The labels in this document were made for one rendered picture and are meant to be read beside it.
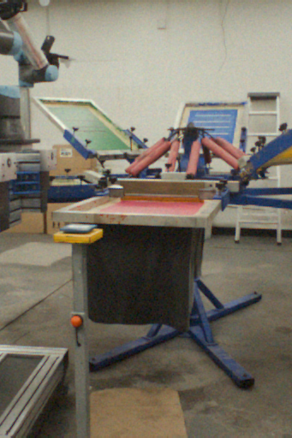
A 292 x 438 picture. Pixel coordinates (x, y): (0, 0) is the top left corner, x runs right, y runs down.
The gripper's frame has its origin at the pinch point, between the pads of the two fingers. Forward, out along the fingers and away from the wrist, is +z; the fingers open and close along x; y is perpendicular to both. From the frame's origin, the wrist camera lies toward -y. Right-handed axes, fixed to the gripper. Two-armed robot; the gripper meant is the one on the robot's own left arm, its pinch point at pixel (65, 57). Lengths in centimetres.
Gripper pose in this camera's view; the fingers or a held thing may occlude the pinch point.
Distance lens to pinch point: 287.4
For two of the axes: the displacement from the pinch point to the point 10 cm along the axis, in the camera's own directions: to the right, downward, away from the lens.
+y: -1.2, 9.7, 2.2
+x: 8.5, 2.1, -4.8
